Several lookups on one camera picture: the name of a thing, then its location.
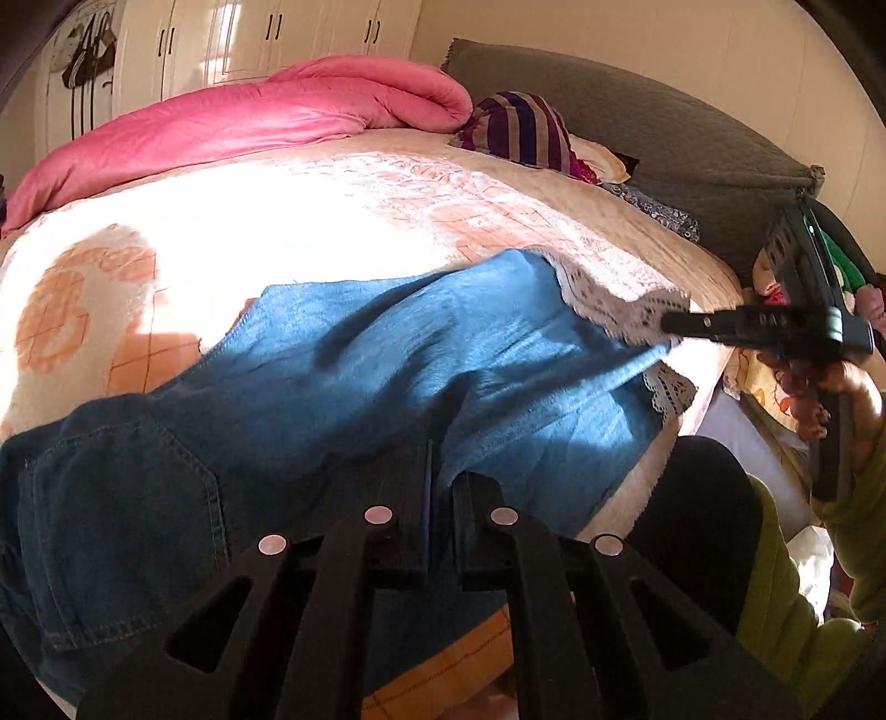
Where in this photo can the purple striped cloth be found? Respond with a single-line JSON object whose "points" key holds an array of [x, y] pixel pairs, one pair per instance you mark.
{"points": [[519, 131]]}

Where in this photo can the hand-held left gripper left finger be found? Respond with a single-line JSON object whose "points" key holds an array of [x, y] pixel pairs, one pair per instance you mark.
{"points": [[423, 484]]}

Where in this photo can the person's right forearm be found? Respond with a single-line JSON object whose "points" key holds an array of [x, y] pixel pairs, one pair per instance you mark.
{"points": [[865, 526]]}

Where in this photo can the cream pillow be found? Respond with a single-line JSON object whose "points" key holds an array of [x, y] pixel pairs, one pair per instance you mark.
{"points": [[602, 160]]}

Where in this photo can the black white wardrobe sticker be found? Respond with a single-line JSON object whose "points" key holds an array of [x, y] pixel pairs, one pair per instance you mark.
{"points": [[86, 55]]}

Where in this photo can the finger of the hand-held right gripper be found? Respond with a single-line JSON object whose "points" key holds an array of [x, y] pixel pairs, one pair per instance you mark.
{"points": [[734, 324]]}

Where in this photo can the blue patterned cloth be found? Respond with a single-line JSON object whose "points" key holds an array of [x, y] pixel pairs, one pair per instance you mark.
{"points": [[657, 208]]}

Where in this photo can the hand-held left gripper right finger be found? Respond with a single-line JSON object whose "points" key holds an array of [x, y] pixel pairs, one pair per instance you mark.
{"points": [[462, 516]]}

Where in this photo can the person's black-clad leg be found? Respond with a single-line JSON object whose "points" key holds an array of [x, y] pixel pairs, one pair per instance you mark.
{"points": [[699, 505]]}

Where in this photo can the pink quilt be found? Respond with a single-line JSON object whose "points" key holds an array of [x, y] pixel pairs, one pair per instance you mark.
{"points": [[228, 118]]}

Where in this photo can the blue denim garment with lace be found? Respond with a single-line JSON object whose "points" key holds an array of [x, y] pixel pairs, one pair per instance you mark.
{"points": [[387, 360]]}

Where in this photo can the white orange printed blanket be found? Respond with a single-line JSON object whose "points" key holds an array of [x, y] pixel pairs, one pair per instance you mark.
{"points": [[228, 228]]}

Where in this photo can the person's green jacket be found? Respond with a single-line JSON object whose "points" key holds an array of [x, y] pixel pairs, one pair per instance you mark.
{"points": [[789, 609]]}

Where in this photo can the person's right hand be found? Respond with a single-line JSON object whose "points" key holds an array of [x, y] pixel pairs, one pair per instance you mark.
{"points": [[841, 391]]}

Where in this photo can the grey padded headboard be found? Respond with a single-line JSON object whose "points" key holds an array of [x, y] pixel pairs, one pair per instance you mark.
{"points": [[664, 131]]}

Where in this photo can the white wardrobe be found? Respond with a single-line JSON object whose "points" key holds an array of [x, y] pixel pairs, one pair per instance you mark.
{"points": [[277, 34]]}

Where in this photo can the stuffed toy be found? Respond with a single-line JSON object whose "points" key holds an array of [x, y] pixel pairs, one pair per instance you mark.
{"points": [[772, 284]]}

